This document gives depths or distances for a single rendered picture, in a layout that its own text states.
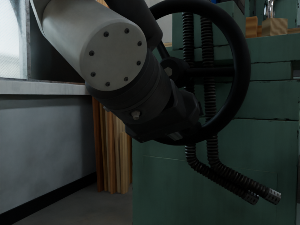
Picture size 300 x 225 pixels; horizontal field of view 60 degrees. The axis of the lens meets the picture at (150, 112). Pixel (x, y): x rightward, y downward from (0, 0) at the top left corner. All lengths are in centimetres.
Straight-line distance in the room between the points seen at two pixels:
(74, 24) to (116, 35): 4
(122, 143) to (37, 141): 61
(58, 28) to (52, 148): 176
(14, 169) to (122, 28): 163
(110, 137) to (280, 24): 160
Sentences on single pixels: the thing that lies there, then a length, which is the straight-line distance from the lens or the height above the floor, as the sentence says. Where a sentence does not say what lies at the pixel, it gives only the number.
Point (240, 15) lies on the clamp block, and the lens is 66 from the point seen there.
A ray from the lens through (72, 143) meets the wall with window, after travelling 215.
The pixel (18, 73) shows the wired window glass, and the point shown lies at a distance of 188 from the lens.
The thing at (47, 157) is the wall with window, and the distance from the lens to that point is 197.
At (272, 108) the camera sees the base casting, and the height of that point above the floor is 74.
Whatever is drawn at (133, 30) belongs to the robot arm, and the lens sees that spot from 23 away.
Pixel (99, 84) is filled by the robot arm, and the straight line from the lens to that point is 23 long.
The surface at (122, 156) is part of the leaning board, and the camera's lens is 206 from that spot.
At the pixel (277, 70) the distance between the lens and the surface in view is 65.
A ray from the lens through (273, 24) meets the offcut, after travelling 68.
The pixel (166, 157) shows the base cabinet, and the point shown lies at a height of 59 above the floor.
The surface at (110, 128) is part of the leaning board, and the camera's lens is 204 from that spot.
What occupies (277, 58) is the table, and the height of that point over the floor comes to 85.
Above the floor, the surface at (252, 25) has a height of 95.
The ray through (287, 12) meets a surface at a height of 103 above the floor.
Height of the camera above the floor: 76
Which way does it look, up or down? 4 degrees down
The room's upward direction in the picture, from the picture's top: straight up
